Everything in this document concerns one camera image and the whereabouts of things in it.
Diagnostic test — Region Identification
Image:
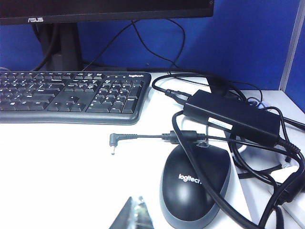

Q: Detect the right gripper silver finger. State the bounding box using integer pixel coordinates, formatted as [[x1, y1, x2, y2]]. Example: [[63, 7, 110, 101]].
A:
[[108, 196, 153, 229]]

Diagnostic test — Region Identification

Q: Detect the black grey Logitech mouse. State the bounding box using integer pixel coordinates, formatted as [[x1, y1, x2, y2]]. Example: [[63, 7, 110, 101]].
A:
[[159, 143, 233, 229]]

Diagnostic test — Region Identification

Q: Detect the black Logitech keyboard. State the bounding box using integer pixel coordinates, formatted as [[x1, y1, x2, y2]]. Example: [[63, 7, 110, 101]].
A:
[[0, 70, 152, 125]]

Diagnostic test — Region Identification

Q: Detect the black power adapter brick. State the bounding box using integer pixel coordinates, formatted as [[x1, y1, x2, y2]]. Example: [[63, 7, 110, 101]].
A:
[[183, 89, 285, 146]]

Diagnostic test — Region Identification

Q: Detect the blue white connector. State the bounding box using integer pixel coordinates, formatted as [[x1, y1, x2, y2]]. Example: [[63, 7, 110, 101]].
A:
[[246, 96, 271, 111]]

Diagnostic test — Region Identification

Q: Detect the black ASUS monitor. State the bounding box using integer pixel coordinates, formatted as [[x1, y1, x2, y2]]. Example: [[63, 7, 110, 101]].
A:
[[0, 0, 214, 72]]

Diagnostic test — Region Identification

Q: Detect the black barrel plug cable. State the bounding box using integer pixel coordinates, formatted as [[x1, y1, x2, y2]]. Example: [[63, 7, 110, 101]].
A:
[[109, 130, 302, 157]]

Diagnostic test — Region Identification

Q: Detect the thick black power cord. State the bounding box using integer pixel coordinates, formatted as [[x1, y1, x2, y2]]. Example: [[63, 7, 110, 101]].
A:
[[151, 73, 305, 229]]

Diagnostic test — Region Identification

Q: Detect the thick black monitor stand cable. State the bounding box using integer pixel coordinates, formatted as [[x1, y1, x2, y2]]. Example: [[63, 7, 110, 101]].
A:
[[32, 23, 60, 72]]

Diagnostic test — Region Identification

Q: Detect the thin black monitor cable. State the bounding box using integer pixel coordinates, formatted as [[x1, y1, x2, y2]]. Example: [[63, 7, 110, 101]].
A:
[[82, 18, 264, 103]]

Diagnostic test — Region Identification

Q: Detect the grey partition frame post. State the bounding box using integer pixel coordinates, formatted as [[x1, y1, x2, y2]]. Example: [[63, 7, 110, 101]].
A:
[[279, 0, 305, 91]]

